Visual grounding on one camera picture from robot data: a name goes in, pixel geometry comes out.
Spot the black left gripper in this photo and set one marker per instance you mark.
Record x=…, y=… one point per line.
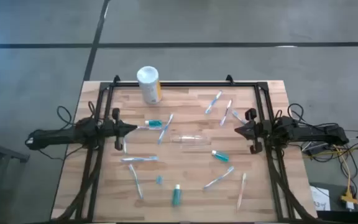
x=117, y=129

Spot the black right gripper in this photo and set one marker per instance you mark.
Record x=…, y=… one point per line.
x=259, y=130

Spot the clear acrylic organizer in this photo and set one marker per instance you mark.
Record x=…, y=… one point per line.
x=191, y=140

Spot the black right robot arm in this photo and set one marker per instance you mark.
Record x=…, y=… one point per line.
x=315, y=132

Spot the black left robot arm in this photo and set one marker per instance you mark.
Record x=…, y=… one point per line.
x=57, y=137

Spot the white yellow wipes canister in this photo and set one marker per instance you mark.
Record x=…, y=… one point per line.
x=149, y=84

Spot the wrapped orange white toothbrush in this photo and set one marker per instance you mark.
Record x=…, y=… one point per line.
x=241, y=191

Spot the black power adapter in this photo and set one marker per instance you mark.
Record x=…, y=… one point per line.
x=314, y=148

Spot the white paper sheet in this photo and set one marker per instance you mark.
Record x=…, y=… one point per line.
x=319, y=196

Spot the dark metal cart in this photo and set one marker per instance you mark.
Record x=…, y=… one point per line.
x=5, y=152

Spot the white plug charger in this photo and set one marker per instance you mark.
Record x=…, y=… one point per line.
x=350, y=206

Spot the black floor box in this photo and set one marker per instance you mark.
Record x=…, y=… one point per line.
x=353, y=217

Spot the black aluminium table frame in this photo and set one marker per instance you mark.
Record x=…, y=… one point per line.
x=182, y=84

